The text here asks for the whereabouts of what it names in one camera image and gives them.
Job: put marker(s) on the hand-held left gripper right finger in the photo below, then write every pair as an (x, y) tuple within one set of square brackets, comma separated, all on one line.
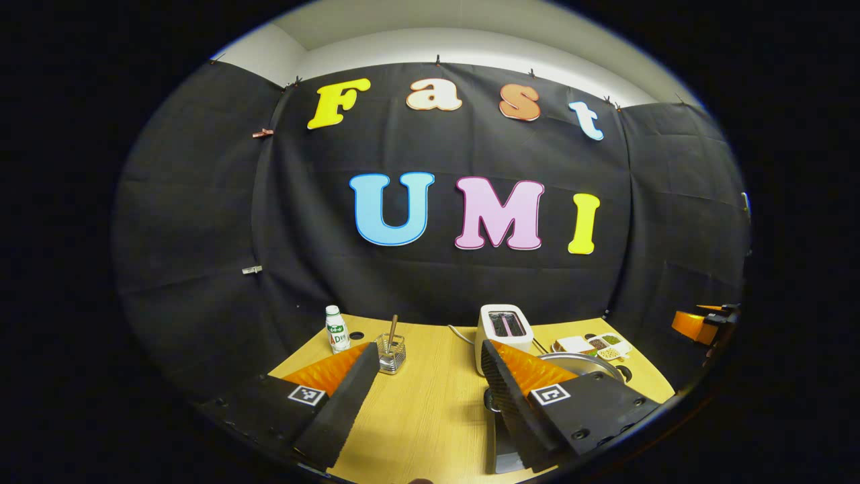
[(517, 417)]

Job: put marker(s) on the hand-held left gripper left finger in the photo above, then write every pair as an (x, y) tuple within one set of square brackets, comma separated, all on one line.
[(342, 413)]

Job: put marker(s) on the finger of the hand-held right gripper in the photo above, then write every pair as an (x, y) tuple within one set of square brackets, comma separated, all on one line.
[(692, 326)]

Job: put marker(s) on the black backdrop cloth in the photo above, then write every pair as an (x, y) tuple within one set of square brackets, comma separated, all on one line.
[(201, 235)]

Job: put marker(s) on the red cloth clip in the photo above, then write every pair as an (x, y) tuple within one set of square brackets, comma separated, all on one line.
[(263, 133)]

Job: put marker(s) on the stainless steel pot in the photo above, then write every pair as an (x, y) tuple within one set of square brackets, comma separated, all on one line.
[(584, 363)]

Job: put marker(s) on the white bottle green label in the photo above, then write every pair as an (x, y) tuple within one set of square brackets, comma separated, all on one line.
[(337, 333)]

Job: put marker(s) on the black induction cooktop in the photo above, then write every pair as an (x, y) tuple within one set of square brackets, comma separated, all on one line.
[(504, 450)]

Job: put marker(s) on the white divided bean dish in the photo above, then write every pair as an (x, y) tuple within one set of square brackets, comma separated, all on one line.
[(611, 348)]

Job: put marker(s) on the white toaster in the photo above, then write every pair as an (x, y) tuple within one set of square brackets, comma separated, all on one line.
[(487, 336)]

